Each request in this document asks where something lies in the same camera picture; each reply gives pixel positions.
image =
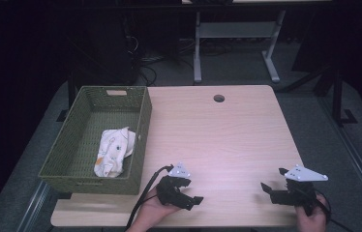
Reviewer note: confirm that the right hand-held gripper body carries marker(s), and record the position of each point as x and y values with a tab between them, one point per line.
298	190

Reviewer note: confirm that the green woven basket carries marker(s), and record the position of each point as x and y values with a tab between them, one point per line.
72	154

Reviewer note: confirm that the aluminium floor rail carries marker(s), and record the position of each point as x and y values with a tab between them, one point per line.
356	151
34	206

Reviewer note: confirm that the white patterned cloth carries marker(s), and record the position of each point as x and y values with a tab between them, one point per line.
113	151

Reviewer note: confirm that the dark cabinet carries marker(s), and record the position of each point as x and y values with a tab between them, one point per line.
105	42

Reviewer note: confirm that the person's left hand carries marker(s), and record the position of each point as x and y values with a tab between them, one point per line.
153	211

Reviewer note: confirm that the black metal stand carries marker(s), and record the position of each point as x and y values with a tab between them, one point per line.
69	96
338	96

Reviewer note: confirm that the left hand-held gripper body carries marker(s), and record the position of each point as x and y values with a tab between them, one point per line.
169	191

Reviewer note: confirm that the person's right hand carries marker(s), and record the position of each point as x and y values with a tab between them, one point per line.
313	219

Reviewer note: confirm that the white metal desk frame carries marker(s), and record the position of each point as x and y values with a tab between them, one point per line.
234	30

